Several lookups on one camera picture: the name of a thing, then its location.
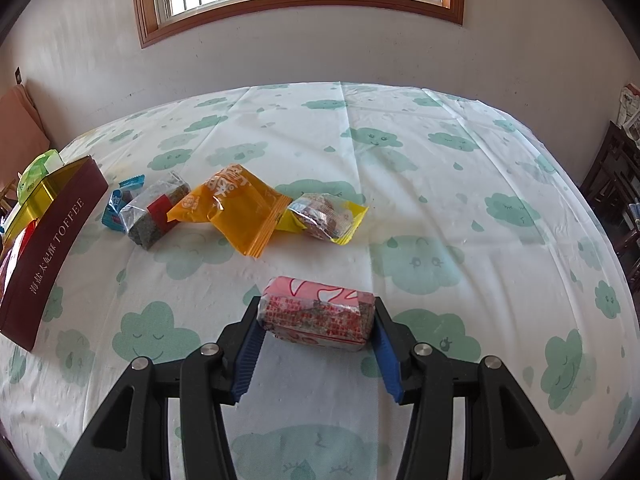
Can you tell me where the pink snack cake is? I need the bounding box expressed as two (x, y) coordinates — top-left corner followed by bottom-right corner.
(257, 276), (375, 351)

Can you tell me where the dark seed snack packet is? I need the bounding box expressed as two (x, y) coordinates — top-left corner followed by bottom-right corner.
(120, 172), (191, 249)

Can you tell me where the yellow-edged pastry packet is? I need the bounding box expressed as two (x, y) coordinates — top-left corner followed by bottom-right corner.
(277, 193), (368, 246)

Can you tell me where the white cloud-print tablecloth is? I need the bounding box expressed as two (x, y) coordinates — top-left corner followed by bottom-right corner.
(1, 82), (639, 479)

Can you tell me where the gold red toffee tin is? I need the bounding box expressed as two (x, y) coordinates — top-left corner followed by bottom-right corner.
(1, 156), (107, 351)

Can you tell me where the small blue candy packet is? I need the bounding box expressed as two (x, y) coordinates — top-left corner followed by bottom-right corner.
(101, 174), (145, 233)

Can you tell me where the orange snack bag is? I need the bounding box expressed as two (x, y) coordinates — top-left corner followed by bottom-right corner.
(167, 164), (292, 258)

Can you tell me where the green tissue pack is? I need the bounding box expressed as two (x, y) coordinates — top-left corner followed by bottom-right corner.
(17, 150), (64, 204)

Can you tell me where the pink cloth-covered furniture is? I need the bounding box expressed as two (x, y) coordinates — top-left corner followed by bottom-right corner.
(0, 84), (51, 188)

